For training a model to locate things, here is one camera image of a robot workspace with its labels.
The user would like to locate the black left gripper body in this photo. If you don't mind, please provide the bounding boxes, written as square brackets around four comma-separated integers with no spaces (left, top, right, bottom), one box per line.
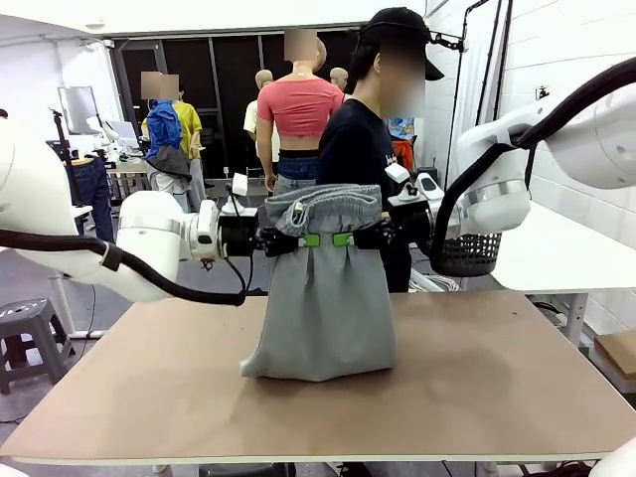
[218,212,267,258]

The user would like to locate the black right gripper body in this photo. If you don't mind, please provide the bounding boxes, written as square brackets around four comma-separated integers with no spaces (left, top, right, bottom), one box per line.
[392,206,432,245]

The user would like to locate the dark grey perforated basket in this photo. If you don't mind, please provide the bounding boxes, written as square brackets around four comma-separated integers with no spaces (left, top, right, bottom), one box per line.
[435,232,503,278]

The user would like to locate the orange garment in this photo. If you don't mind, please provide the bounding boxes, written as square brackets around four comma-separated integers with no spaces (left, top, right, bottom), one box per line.
[392,138,416,173]

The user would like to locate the person in black shirt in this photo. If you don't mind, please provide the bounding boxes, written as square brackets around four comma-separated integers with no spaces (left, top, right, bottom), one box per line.
[317,39,428,294]

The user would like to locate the mannequin with cream shirt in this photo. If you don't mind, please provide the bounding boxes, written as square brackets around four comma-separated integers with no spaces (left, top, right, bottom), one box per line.
[242,69,275,190]

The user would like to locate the person in yellow shirt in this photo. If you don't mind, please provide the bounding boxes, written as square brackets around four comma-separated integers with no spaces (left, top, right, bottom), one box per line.
[171,74,208,200]

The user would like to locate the mannequin with red top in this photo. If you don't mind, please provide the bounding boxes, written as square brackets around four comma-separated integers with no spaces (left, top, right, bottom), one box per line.
[255,29,347,195]

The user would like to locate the person in blue jacket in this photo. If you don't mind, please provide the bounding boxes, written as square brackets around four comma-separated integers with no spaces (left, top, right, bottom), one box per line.
[140,72,193,210]

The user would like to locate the white side table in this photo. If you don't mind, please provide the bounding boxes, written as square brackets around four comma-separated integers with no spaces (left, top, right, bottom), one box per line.
[489,198,636,349]

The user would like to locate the blue jeans on stand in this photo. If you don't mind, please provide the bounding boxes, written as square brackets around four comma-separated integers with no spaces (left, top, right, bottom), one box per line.
[64,157,116,244]

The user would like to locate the bare mannequin head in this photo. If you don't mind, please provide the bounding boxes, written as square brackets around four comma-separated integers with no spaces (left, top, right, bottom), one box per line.
[329,67,350,103]

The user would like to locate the small white background robot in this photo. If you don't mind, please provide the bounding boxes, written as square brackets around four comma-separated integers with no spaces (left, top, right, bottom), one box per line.
[86,114,120,145]

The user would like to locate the black light stand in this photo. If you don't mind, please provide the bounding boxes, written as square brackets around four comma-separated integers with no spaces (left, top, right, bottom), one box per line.
[426,0,514,125]

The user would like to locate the black baseball cap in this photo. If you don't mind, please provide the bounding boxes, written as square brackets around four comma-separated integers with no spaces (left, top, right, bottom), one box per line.
[355,6,446,83]

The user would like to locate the white display board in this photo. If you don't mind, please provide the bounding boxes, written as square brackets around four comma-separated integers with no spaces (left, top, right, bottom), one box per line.
[58,85,100,135]

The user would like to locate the grey plastic stool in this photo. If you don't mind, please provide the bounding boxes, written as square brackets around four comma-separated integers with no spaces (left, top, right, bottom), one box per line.
[0,297,77,397]

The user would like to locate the brown cardboard box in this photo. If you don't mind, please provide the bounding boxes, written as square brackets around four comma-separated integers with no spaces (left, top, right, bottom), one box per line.
[593,331,636,394]

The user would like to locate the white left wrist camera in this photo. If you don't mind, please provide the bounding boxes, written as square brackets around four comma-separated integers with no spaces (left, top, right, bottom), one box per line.
[221,172,259,216]

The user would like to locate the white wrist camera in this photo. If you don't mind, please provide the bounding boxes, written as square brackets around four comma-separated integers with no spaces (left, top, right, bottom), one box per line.
[221,172,259,216]
[385,162,423,208]

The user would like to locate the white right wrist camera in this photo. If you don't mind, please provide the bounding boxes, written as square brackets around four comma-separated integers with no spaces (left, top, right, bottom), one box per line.
[385,162,423,208]

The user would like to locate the white cable coil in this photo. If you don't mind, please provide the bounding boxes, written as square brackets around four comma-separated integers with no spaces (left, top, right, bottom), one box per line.
[409,274,461,294]

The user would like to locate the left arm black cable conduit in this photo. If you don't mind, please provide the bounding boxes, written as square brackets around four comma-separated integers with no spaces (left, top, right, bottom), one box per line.
[0,228,247,307]

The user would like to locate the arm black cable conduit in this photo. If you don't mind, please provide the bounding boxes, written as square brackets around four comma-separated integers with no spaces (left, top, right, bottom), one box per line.
[429,57,636,272]
[0,228,247,307]

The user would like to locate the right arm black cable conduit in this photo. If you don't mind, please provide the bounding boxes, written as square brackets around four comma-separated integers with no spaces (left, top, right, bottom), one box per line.
[429,57,636,272]

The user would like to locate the black camera tripod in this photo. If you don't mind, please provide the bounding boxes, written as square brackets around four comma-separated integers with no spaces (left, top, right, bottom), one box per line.
[49,108,76,165]

